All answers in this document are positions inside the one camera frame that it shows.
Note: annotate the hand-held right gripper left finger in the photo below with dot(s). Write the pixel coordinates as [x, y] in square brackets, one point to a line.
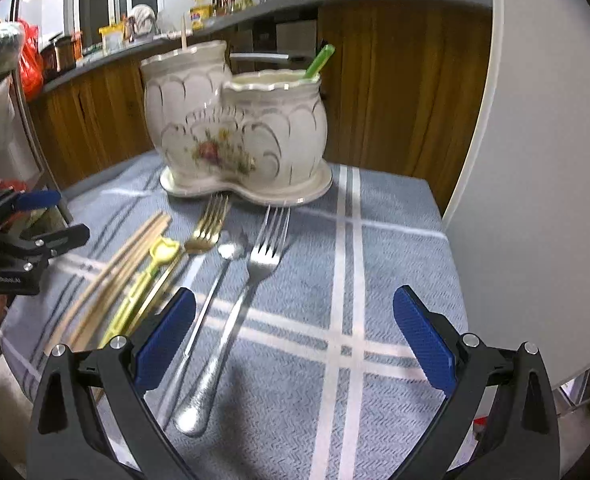
[167, 340]

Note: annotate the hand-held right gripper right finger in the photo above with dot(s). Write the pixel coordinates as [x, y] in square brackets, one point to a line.
[425, 340]

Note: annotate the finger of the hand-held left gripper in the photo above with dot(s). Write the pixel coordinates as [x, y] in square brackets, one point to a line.
[60, 239]
[35, 201]

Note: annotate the wooden chopstick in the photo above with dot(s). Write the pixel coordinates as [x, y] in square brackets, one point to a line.
[110, 260]
[184, 35]
[132, 273]
[125, 273]
[120, 265]

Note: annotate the yellow plastic spoon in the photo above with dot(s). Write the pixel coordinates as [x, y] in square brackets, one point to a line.
[164, 251]

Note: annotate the silver metal spoon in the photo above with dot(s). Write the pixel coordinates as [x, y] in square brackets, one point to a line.
[231, 251]

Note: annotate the gold metal fork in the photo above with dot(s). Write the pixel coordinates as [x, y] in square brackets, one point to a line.
[210, 230]

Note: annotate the silver metal fork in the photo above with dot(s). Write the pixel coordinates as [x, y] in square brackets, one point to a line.
[265, 260]

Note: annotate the white floral ceramic utensil holder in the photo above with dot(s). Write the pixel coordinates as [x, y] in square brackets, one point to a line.
[275, 130]

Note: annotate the blue plaid tablecloth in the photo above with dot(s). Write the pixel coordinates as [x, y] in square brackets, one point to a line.
[375, 285]

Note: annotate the white plastic bag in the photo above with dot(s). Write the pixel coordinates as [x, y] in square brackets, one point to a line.
[5, 130]

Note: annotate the red plastic bag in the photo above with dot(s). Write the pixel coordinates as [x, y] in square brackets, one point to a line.
[30, 70]

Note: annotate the brown cooking pot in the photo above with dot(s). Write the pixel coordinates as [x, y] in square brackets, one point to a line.
[65, 55]

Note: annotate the yellow packet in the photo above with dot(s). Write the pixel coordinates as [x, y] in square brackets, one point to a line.
[111, 37]

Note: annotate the white curved panel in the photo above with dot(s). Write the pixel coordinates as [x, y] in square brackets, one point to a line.
[535, 160]

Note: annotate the white rag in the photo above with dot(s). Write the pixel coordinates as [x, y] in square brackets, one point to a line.
[142, 19]

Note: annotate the yellow seasoning container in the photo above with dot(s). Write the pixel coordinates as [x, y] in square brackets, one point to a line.
[201, 16]

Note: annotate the wooden base cabinets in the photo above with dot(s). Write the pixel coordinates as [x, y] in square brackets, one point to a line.
[400, 85]

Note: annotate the row of condiment bottles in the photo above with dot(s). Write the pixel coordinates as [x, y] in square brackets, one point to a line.
[227, 4]

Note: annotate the green plastic utensil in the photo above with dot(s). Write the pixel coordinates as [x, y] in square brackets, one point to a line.
[319, 62]

